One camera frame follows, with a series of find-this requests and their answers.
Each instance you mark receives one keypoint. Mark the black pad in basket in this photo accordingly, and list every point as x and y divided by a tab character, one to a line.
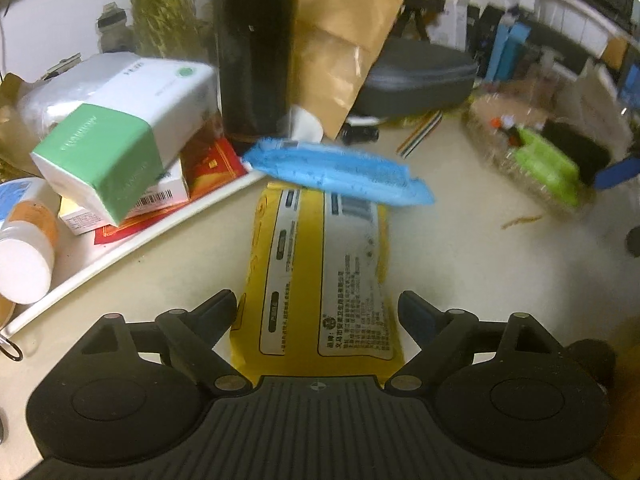
589	156

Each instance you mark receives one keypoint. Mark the clear plastic basket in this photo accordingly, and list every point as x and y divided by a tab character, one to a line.
492	122

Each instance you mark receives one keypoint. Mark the green white tissue box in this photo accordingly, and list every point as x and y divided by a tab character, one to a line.
105	154

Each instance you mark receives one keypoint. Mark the green wipes pack in basket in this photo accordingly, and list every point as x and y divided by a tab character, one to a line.
542	161

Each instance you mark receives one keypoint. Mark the blue wet wipes pack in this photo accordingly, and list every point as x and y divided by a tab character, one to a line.
343	171

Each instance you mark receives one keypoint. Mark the grey zippered case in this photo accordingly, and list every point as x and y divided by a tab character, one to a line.
410	77

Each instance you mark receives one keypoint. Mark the yellow wet wipes pack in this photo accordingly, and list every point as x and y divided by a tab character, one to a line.
314	302

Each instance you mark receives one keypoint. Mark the bamboo plant in vase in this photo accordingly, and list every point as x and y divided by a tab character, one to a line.
166	29

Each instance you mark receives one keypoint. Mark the dry brown leaf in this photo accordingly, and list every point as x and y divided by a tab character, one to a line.
520	221

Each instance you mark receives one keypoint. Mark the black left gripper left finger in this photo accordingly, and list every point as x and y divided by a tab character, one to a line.
191	337

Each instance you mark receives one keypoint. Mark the white tray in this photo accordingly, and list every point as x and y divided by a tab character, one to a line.
80	260

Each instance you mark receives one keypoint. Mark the brown paper bag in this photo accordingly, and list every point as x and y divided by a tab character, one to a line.
335	44

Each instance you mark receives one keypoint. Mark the red packet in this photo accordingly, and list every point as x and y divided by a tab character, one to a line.
207	166

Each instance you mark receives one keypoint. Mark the black thermos bottle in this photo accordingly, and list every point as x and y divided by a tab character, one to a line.
254	44

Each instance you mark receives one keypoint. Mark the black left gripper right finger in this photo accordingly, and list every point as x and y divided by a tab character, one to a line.
443	338

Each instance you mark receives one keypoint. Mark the white storage bin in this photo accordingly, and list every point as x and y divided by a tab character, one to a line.
580	22

